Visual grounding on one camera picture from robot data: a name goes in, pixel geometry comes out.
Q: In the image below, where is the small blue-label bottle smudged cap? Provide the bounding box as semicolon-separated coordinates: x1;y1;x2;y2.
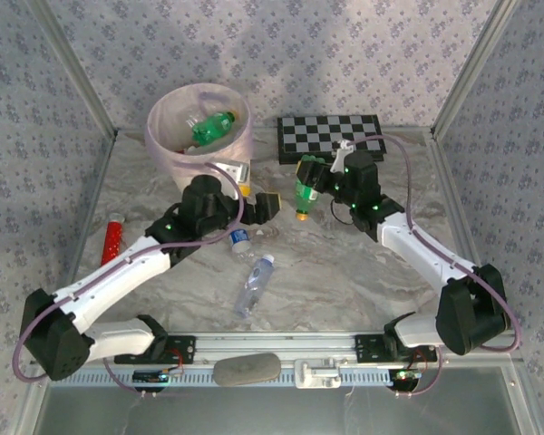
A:
228;227;254;265

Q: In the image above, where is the red glitter toy microphone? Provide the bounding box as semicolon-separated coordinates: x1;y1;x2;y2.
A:
100;212;127;268

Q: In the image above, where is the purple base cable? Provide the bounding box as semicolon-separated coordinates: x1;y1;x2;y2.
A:
102;357;164;398
392;348;444;398

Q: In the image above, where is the white ribbed plastic bin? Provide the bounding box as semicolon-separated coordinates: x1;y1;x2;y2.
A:
145;83;255;194

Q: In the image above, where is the purple translucent bin liner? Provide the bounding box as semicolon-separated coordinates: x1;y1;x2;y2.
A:
143;82;255;191

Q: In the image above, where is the small circuit board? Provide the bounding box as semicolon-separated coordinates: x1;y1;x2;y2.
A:
392;369;423;386
133;369;171;386

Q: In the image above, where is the grey oval stone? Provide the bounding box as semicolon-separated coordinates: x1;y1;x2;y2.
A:
212;353;282;387

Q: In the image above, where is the white plastic clamp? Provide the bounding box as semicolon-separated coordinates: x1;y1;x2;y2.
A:
294;357;344;390

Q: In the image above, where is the black folding chessboard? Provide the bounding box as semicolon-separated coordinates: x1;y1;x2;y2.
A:
277;114;386;165

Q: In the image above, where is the clear bottle pale blue label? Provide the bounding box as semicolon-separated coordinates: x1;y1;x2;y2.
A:
233;253;277;318

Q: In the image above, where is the white slotted cable duct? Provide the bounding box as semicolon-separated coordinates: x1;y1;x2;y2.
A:
49;362;398;387

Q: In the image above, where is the green plastic bottle yellow cap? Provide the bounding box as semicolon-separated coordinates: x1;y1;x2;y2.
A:
294;153;321;222
190;110;237;147

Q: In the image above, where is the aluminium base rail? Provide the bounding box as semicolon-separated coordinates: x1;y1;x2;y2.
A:
192;333;359;362

